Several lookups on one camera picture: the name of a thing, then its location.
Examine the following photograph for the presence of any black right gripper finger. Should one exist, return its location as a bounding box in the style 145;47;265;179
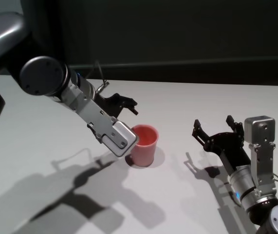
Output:
191;119;214;148
225;115;245;142

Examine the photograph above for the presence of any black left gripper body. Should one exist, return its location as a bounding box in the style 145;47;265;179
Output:
94;93;126;120

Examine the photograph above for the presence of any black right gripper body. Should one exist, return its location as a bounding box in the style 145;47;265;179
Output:
203;131;251;175

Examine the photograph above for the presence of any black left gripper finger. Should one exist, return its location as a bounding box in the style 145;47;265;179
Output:
119;96;139;116

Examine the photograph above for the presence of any pink plastic cup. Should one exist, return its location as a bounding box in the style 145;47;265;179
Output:
125;124;159;168

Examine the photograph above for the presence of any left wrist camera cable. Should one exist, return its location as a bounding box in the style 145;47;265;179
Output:
87;60;111;95

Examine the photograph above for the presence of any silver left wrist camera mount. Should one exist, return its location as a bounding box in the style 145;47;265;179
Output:
60;84;139;158

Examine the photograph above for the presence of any dark low rail bar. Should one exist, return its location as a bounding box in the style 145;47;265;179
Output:
68;57;278;75

